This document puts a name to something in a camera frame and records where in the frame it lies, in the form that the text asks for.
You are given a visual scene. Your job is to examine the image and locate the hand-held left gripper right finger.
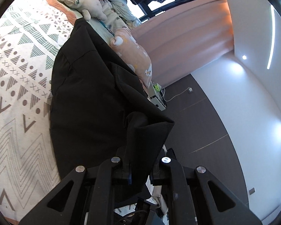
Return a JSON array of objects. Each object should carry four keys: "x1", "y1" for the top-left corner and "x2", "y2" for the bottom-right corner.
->
[{"x1": 152, "y1": 148, "x2": 263, "y2": 225}]

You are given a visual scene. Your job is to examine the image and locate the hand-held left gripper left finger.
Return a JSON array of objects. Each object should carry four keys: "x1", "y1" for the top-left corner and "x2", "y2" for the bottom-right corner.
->
[{"x1": 19, "y1": 148, "x2": 132, "y2": 225}]

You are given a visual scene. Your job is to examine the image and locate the black shirt with yellow print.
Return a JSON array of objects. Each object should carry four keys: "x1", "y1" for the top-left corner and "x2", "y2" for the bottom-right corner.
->
[{"x1": 49, "y1": 19, "x2": 175, "y2": 203}]

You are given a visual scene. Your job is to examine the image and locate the peach printed pillow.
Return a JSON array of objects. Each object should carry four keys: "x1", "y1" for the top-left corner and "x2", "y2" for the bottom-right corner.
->
[{"x1": 110, "y1": 27, "x2": 153, "y2": 88}]

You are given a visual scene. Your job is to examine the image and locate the white patterned bed cover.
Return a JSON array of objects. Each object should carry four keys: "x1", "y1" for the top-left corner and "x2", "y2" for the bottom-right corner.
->
[{"x1": 0, "y1": 0, "x2": 79, "y2": 212}]

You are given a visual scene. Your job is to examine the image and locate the pink curtain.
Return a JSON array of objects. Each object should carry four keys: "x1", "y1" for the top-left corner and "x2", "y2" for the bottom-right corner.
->
[{"x1": 129, "y1": 0, "x2": 234, "y2": 88}]

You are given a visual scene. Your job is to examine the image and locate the crumpled light blanket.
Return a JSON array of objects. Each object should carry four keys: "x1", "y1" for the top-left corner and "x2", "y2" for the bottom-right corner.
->
[{"x1": 100, "y1": 0, "x2": 142, "y2": 38}]

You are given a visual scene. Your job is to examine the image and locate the ceiling light strip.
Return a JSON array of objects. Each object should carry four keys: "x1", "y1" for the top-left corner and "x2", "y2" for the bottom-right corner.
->
[{"x1": 267, "y1": 5, "x2": 276, "y2": 70}]

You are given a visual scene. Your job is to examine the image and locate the grey plush toy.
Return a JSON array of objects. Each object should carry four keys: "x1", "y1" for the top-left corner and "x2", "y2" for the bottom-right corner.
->
[{"x1": 59, "y1": 0, "x2": 107, "y2": 21}]

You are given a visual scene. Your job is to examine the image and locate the patterned white green bedspread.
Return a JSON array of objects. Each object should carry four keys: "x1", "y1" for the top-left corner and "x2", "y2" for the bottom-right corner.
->
[{"x1": 34, "y1": 0, "x2": 78, "y2": 27}]

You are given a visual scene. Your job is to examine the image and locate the white power strip with cable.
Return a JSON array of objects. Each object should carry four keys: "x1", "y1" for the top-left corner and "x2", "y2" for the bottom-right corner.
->
[{"x1": 147, "y1": 84, "x2": 167, "y2": 111}]

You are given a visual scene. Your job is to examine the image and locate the white cable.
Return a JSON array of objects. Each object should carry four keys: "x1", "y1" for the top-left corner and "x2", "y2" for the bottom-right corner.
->
[{"x1": 162, "y1": 88, "x2": 191, "y2": 102}]

